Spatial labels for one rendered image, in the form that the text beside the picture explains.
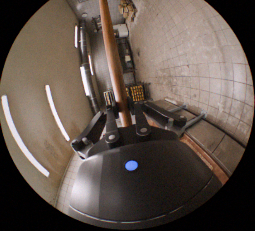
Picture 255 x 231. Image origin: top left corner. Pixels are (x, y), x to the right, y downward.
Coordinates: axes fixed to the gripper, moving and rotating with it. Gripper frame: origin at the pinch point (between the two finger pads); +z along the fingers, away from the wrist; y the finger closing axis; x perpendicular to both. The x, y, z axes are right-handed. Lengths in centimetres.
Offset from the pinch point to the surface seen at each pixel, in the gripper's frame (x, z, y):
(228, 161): -62, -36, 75
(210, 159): -62, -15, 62
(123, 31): 310, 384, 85
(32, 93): 34, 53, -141
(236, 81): -1, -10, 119
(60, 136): -62, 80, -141
